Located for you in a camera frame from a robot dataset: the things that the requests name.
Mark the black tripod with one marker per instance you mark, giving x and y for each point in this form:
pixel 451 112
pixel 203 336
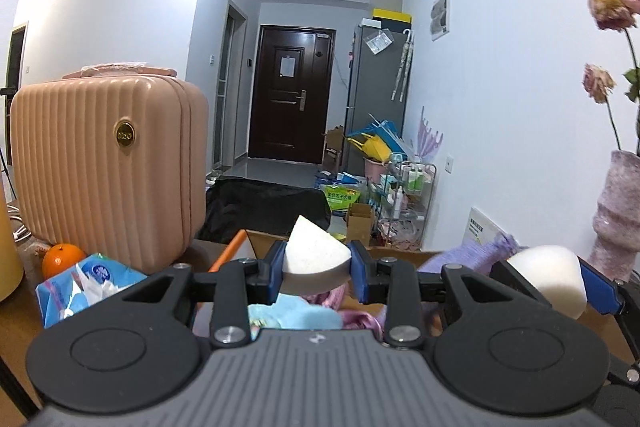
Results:
pixel 5 127

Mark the pink ribbed suitcase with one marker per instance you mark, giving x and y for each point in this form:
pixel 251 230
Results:
pixel 90 187

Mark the light blue plush cloth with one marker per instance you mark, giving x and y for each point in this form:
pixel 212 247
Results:
pixel 295 312

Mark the green printed bag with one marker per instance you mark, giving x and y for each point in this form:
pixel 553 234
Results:
pixel 341 198

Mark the pink textured vase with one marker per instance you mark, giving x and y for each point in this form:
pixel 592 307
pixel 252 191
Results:
pixel 617 217

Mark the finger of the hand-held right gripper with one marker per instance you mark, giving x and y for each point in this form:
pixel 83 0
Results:
pixel 505 274
pixel 600 284

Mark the white folded umbrella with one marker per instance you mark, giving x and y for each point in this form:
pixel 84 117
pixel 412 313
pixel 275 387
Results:
pixel 398 67
pixel 407 67

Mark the tall open cardboard box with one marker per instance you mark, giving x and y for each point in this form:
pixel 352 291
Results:
pixel 333 149

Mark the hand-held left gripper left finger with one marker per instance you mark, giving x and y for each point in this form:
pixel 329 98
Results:
pixel 275 272

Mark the yellow and black box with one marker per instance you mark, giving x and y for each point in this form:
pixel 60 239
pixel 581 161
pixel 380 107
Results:
pixel 392 17

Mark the orange-edged cardboard box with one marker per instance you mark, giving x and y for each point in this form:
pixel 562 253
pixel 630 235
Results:
pixel 262 244

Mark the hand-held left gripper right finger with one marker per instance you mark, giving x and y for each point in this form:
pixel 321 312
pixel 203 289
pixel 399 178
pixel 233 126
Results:
pixel 361 272

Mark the white leaning board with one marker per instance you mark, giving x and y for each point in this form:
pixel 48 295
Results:
pixel 487 227

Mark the blue wet wipes packet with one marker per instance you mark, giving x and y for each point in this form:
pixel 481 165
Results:
pixel 85 282

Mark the grey refrigerator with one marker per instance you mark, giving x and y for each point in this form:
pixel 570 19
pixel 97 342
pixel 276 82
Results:
pixel 375 92

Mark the purple knit pouch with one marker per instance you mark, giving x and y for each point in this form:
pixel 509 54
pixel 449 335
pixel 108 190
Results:
pixel 470 254

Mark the orange fruit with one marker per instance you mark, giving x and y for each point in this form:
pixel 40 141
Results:
pixel 62 261

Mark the dark brown entrance door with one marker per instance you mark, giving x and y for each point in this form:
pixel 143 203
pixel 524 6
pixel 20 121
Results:
pixel 290 107

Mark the pink plastic bucket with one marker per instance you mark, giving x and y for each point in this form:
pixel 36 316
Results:
pixel 376 171

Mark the grey interior door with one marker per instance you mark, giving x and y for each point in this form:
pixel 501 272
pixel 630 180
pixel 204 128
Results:
pixel 227 87

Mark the white paper notice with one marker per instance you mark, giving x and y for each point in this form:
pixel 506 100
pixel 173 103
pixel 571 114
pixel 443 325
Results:
pixel 287 66

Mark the mauve satin cloth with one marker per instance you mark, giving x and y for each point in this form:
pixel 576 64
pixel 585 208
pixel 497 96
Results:
pixel 360 324

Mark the black fabric bag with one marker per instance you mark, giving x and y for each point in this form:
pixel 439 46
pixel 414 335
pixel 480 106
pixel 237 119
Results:
pixel 260 207

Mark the clear plastic bag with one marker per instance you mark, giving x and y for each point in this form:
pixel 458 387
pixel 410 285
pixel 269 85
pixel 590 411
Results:
pixel 378 41

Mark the yellow container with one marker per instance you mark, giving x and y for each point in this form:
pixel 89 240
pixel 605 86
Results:
pixel 9 247

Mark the white wedge sponge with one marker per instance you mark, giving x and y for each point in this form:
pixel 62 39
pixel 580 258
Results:
pixel 315 257
pixel 550 279

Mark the small open cardboard box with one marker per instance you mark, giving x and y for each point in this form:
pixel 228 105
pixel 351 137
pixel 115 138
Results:
pixel 361 224

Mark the white wall outlet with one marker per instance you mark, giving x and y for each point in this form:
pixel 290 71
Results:
pixel 450 164

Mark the blue folded plastic items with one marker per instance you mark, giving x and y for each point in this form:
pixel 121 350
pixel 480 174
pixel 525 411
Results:
pixel 387 132

